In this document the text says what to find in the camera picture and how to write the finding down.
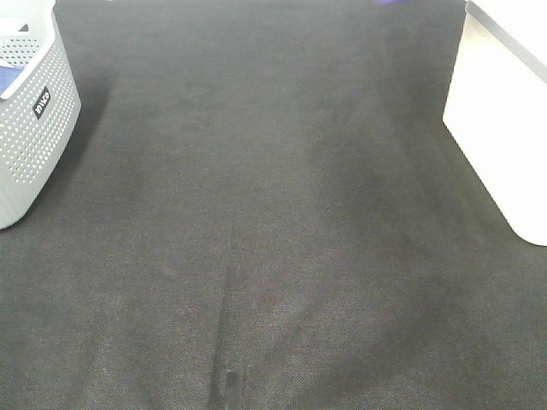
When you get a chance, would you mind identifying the purple towel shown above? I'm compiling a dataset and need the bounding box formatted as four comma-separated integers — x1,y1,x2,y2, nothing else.
376,0,408,7

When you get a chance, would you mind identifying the white plastic bin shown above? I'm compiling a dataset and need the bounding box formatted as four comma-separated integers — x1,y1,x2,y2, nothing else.
443,1,546,246

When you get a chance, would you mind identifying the grey perforated laundry basket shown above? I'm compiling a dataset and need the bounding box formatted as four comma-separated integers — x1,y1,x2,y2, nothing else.
1,1,81,229

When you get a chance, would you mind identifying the blue cloth in basket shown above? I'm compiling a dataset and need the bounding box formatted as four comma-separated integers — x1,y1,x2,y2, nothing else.
1,66,24,100

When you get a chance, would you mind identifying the black fabric table mat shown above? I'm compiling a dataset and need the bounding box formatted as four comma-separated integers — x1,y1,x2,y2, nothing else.
1,1,546,409

